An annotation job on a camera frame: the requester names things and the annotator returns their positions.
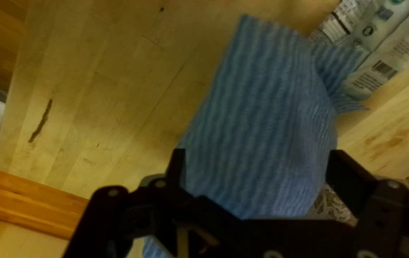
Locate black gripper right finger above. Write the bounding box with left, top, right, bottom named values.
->
left=325, top=151, right=380, bottom=219

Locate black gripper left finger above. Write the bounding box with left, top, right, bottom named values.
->
left=165, top=150, right=186, bottom=188

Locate blue striped cloth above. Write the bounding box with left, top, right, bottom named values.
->
left=140, top=14, right=370, bottom=258

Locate green granola bag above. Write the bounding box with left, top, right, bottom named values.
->
left=310, top=0, right=409, bottom=101

